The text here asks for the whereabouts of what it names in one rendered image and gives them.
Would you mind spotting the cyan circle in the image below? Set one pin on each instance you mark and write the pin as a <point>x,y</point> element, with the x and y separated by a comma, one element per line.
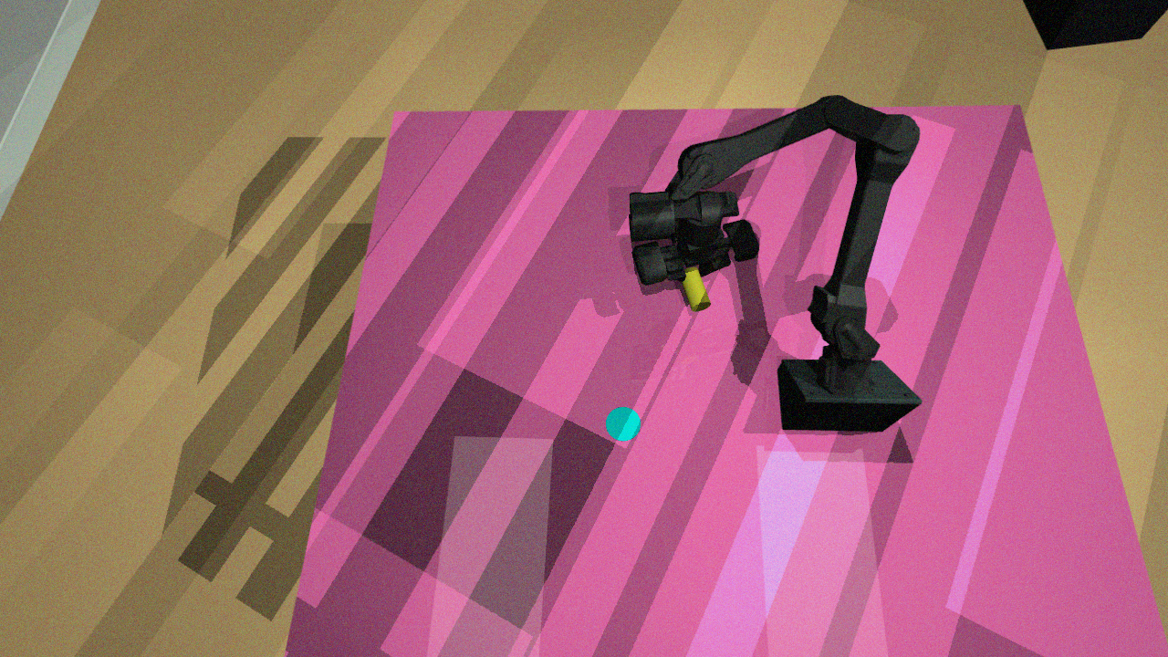
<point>623,424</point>

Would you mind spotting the yellow cylinder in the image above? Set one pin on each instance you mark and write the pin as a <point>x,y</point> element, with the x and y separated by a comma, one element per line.
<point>695,291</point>

